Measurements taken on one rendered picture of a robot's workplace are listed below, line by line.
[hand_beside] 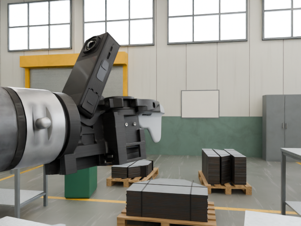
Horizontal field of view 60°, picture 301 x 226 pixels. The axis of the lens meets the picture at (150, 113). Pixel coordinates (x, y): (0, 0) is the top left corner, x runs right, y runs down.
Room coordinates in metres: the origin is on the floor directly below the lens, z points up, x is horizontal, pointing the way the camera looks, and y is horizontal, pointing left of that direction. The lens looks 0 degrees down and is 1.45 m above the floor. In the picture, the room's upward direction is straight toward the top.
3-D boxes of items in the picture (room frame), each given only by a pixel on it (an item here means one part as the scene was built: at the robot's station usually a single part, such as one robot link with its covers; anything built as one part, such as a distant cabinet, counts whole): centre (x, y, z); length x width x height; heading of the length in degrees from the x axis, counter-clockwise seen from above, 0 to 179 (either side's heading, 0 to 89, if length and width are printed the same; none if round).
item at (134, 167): (5.59, 0.34, 0.18); 1.20 x 0.80 x 0.37; 167
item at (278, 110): (7.75, -3.92, 0.98); 1.00 x 0.49 x 1.95; 80
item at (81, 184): (4.63, 1.25, 0.29); 0.61 x 0.46 x 0.57; 179
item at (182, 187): (3.50, -0.25, 0.23); 1.20 x 0.80 x 0.47; 79
